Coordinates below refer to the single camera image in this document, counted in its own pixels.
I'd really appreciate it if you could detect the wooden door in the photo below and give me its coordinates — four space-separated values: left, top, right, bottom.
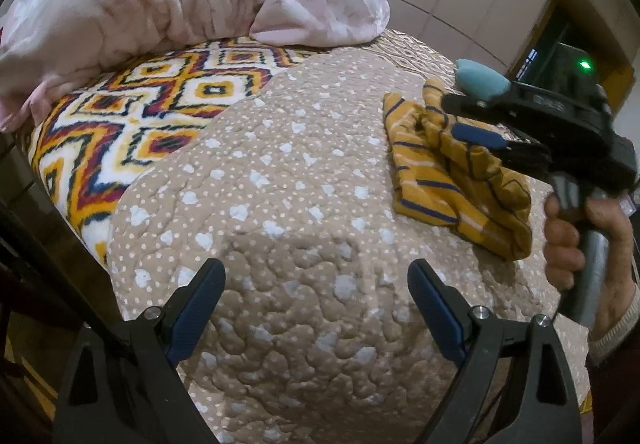
505 0 640 125

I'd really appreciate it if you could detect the yellow striped knit sweater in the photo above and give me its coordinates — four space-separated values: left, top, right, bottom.
382 77 534 261

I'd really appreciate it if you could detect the colourful diamond pattern blanket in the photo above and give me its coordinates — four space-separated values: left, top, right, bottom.
27 36 332 271

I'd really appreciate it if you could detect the person's right forearm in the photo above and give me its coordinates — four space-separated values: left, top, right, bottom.
585 294 640 425

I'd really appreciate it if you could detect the beige dotted quilt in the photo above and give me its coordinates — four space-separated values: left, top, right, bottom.
107 44 592 444

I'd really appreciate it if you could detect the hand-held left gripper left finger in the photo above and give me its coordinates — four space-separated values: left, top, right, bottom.
52 258 227 444

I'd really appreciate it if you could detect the dark wooden bed frame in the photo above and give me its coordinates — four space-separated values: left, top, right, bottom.
0 129 116 325

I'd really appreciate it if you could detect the teal pillow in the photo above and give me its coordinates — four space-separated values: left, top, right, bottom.
455 58 511 105

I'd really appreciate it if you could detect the person's right hand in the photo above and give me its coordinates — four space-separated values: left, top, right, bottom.
543 193 640 341

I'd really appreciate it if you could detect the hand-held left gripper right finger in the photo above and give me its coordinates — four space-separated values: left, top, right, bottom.
407 258 582 444

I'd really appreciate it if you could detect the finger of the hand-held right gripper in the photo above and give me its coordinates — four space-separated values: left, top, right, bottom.
441 91 517 123
451 122 552 166

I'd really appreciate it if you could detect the beige geometric bed sheet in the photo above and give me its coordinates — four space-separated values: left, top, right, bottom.
369 27 462 91

